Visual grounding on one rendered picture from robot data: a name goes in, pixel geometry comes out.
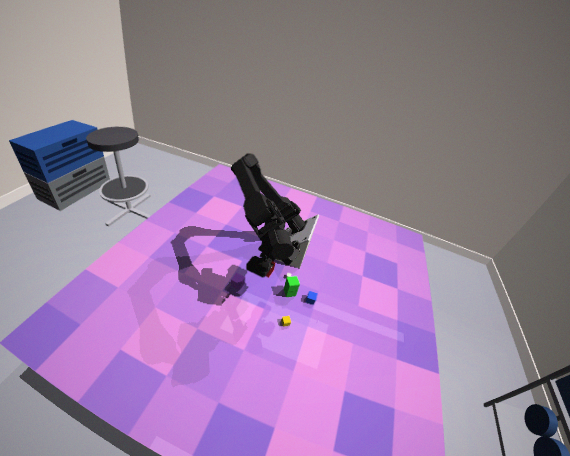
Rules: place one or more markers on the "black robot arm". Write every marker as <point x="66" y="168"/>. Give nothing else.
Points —
<point x="275" y="210"/>

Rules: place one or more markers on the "green block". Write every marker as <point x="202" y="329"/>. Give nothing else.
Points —
<point x="291" y="293"/>
<point x="292" y="284"/>

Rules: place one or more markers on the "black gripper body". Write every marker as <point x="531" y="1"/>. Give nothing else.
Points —
<point x="261" y="266"/>

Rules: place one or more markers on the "blue block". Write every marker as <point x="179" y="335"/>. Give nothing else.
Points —
<point x="311" y="298"/>

